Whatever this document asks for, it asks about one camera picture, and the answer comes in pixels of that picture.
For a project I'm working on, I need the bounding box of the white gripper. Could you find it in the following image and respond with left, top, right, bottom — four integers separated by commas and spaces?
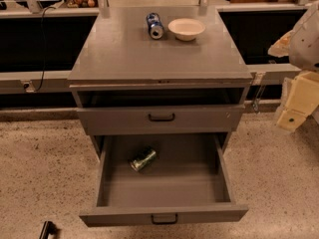
276, 71, 319, 132

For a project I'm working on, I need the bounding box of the green soda can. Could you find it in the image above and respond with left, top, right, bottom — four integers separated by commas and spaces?
129, 146, 158, 172

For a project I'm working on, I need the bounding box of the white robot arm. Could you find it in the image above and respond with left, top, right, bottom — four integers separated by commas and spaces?
268, 1, 319, 132

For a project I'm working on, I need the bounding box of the closed grey top drawer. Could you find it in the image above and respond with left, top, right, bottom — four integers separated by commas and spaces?
77, 105, 244, 135

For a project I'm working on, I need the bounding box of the open grey middle drawer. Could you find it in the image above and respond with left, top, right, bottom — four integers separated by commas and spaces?
80, 133, 248, 227

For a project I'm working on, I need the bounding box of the grey drawer cabinet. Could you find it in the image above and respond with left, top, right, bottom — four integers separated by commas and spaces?
69, 7, 251, 151

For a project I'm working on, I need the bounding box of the blue soda can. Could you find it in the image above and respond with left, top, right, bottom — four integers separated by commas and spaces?
146, 13, 164, 40

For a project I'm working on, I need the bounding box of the white bowl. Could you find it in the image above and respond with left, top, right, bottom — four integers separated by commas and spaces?
168, 18, 205, 41

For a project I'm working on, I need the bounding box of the black object on floor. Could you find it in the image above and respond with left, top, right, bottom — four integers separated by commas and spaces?
39, 221, 58, 239

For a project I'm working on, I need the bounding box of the black power cable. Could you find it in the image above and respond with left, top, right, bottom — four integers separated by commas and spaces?
33, 5, 58, 93

